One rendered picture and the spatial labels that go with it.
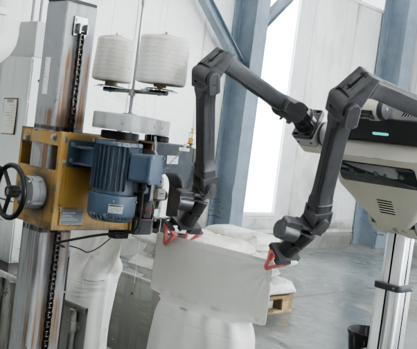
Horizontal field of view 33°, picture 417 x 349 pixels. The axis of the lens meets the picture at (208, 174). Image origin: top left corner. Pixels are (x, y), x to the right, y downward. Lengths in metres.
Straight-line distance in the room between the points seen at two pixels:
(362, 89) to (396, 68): 9.20
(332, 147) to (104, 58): 0.91
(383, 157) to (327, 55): 7.79
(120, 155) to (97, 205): 0.17
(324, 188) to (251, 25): 6.59
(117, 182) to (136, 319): 1.10
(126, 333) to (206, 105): 1.31
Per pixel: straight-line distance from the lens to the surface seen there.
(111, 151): 2.18
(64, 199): 2.31
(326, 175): 2.01
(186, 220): 2.42
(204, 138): 2.30
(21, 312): 2.45
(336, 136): 1.95
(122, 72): 2.49
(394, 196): 2.46
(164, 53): 2.27
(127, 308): 3.20
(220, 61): 2.23
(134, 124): 2.16
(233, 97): 8.55
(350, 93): 1.90
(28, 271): 2.41
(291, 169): 9.68
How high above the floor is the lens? 1.38
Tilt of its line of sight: 3 degrees down
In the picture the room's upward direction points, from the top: 7 degrees clockwise
